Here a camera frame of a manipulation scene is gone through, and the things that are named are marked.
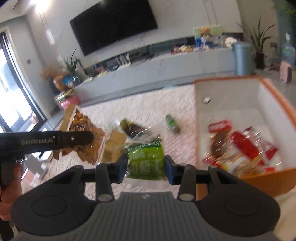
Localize clear mixed nuts packet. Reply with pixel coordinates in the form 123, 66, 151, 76
54, 104, 107, 165

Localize heap of console snacks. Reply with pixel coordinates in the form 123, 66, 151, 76
172, 45, 195, 54

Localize white router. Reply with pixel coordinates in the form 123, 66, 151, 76
116, 53, 131, 67

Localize peanut packet red trim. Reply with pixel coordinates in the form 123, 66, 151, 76
203, 155, 266, 178

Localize yellow green books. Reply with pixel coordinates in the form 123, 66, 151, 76
55, 89, 74, 101

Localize tan snack packet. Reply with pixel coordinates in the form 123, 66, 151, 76
102, 130, 127, 164

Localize orange brown vase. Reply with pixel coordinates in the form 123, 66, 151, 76
52, 72, 70, 93

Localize red label dates packet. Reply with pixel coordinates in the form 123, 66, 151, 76
208, 120, 233, 160

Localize dark green brown snack packet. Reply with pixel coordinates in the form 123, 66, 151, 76
119, 118, 152, 139

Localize pink space heater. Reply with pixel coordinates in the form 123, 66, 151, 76
279, 60, 293, 84

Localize blue grey trash can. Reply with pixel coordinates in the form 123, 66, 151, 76
232, 42, 253, 76

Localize long red white snack packet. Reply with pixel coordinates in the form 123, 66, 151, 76
245, 126, 278, 163

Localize blue snack bag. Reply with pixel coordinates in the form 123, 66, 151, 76
61, 75, 75, 86

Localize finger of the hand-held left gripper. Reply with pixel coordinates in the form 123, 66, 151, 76
57, 130, 94, 149

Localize light green snack packet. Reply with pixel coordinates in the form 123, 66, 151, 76
124, 134, 167, 181

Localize blue water jug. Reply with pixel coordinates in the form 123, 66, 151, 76
281, 32, 296, 63

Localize orange cardboard box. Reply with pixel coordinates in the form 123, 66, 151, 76
193, 76, 296, 197

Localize small green roll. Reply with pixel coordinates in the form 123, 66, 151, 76
165, 113, 181, 134

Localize cream cloth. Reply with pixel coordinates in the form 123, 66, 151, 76
273, 188, 296, 241

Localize pink storage box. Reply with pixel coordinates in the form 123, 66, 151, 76
59, 95, 80, 111

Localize tall leafy potted plant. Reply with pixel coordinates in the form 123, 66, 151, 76
237, 17, 275, 69

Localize grey card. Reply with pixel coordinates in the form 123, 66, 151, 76
24, 155, 48, 180

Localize green plant in glass vase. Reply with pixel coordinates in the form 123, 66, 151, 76
63, 49, 81, 85

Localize grey marble television console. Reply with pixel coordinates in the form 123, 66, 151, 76
74, 49, 236, 105

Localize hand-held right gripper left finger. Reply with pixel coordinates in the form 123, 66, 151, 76
54, 154, 129, 202

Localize black wall television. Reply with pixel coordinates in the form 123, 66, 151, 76
69, 0, 159, 57

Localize glass sliding door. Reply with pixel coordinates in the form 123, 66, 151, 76
0, 27, 45, 133

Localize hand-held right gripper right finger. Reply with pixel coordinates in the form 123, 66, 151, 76
165, 155, 242, 202

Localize person's left hand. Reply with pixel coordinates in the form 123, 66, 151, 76
0, 161, 24, 222

